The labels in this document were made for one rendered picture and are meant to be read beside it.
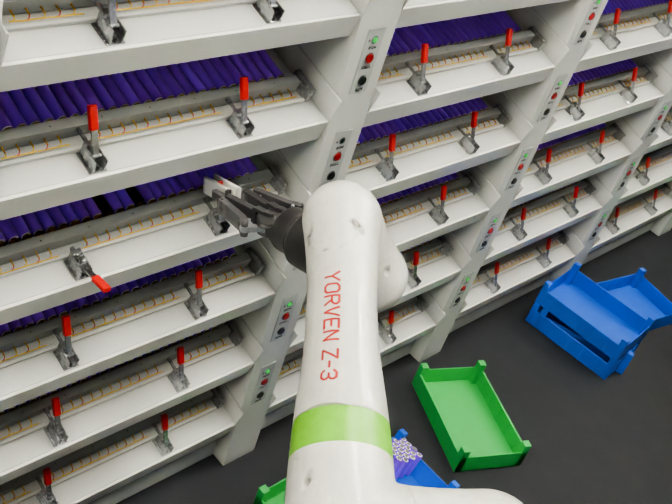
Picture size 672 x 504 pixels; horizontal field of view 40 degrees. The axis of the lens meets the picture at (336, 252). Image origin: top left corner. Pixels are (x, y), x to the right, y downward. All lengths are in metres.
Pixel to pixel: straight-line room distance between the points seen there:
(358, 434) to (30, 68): 0.58
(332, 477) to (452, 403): 1.60
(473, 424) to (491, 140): 0.80
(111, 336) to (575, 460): 1.41
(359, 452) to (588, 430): 1.77
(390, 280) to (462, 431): 1.26
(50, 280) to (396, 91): 0.72
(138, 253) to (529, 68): 0.97
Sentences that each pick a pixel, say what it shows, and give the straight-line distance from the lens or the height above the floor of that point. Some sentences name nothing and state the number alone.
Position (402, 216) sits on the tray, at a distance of 2.11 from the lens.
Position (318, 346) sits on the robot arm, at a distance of 1.08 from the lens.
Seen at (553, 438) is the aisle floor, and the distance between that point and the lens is 2.63.
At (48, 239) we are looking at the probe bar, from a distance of 1.46.
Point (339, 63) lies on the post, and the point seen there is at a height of 1.06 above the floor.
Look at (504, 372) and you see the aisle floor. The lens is 2.74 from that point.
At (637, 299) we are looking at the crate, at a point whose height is 0.00.
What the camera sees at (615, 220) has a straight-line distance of 3.26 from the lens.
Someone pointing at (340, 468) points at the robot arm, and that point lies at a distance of 0.99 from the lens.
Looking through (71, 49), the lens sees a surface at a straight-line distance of 1.21.
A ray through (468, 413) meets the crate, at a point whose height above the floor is 0.00.
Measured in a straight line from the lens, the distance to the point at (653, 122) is 2.87.
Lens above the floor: 1.73
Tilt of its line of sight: 37 degrees down
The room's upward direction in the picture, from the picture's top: 19 degrees clockwise
